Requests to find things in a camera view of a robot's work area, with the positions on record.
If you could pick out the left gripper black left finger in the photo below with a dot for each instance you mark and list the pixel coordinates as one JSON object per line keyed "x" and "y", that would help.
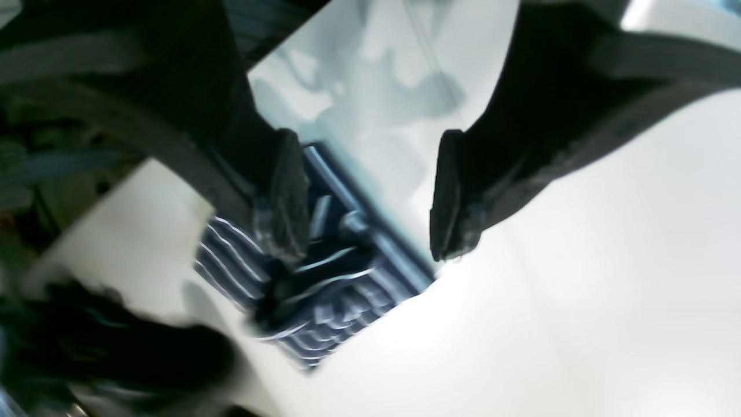
{"x": 165, "y": 77}

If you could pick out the navy white-striped T-shirt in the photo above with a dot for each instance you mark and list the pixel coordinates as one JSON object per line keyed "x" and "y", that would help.
{"x": 356, "y": 270}

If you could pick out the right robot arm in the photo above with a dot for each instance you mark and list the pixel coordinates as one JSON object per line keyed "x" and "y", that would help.
{"x": 75, "y": 336}

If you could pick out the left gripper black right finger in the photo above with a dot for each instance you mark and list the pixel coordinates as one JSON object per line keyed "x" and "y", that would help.
{"x": 580, "y": 80}

